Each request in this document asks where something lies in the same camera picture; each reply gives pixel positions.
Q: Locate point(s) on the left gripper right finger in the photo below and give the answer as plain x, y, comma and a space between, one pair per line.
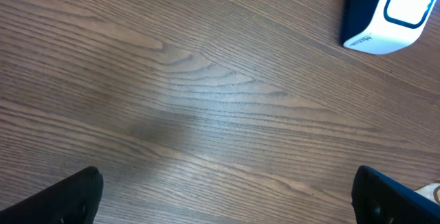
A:
378, 199

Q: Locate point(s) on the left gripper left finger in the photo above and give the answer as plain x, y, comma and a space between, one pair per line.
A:
74, 200

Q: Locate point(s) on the brown beige snack pouch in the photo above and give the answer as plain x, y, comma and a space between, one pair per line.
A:
431, 192

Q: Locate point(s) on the white barcode scanner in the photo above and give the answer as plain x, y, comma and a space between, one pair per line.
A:
383, 26

